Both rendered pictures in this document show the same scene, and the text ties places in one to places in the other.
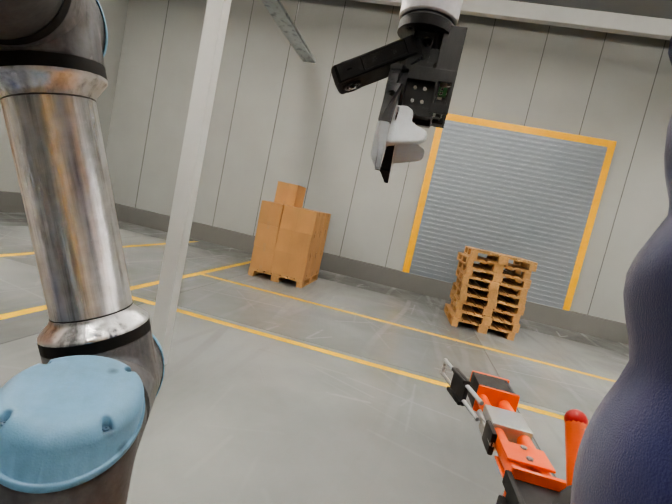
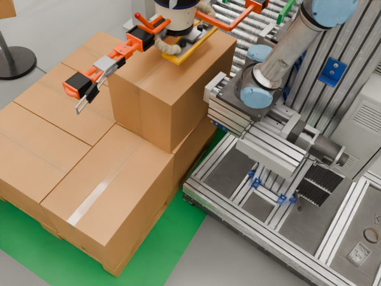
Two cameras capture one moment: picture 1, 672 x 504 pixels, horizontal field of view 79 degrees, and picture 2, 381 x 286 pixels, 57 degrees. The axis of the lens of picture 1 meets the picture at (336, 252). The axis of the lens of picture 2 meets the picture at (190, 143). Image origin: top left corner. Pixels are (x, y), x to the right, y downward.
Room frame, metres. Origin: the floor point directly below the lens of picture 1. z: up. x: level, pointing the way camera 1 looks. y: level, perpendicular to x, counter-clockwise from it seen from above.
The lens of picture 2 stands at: (1.44, 0.37, 2.14)
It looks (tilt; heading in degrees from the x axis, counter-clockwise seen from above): 55 degrees down; 201
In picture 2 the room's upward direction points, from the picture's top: 6 degrees clockwise
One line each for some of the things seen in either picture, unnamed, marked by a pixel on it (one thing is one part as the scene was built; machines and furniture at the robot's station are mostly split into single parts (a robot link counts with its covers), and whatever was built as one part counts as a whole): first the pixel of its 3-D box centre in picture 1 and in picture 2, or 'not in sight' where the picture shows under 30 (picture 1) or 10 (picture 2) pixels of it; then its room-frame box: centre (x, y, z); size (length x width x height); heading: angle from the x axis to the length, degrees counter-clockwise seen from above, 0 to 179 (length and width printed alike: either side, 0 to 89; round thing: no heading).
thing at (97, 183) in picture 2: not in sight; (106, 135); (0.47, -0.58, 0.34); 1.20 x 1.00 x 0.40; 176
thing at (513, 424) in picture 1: (504, 430); (105, 67); (0.64, -0.33, 1.17); 0.07 x 0.07 x 0.04; 82
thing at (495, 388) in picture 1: (491, 394); (78, 84); (0.77, -0.36, 1.18); 0.08 x 0.07 x 0.05; 172
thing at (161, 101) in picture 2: not in sight; (173, 80); (0.19, -0.26, 0.74); 0.60 x 0.40 x 0.40; 172
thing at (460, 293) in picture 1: (486, 289); not in sight; (7.15, -2.71, 0.65); 1.29 x 1.10 x 1.30; 170
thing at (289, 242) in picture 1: (293, 232); not in sight; (7.66, 0.85, 0.87); 1.20 x 1.01 x 1.74; 170
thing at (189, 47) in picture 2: not in sight; (191, 37); (0.20, -0.17, 1.08); 0.34 x 0.10 x 0.05; 172
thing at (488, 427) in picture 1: (463, 397); (102, 83); (0.73, -0.28, 1.18); 0.31 x 0.03 x 0.05; 4
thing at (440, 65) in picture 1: (421, 75); not in sight; (0.55, -0.06, 1.66); 0.09 x 0.08 x 0.12; 80
